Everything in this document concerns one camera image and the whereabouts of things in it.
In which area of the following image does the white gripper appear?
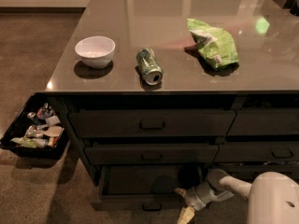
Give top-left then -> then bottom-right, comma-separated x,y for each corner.
174,182 -> 234,224

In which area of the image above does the dark drawer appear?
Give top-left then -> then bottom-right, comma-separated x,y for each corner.
91,163 -> 204,212
228,108 -> 299,136
68,109 -> 235,138
215,142 -> 299,162
85,143 -> 218,165
219,164 -> 299,180

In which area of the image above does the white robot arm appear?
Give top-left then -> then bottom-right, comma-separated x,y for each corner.
175,169 -> 299,224

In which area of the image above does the green soda can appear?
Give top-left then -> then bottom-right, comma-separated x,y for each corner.
136,48 -> 163,86

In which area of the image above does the white crumpled paper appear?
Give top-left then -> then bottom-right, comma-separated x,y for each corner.
46,116 -> 60,127

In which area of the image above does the green chip bag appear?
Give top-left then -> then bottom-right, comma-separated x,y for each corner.
187,19 -> 239,71

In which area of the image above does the black trash bin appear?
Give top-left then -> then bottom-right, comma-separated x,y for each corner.
1,93 -> 68,160

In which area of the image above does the colourful snack wrapper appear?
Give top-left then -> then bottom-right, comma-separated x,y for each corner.
36,103 -> 55,120

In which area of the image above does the green wrapper in bin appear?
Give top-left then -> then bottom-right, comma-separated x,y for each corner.
11,137 -> 49,148

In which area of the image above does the white ceramic bowl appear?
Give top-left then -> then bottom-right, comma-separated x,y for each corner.
75,36 -> 116,69

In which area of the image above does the crushed silver can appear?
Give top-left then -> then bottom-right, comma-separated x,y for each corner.
27,112 -> 38,122

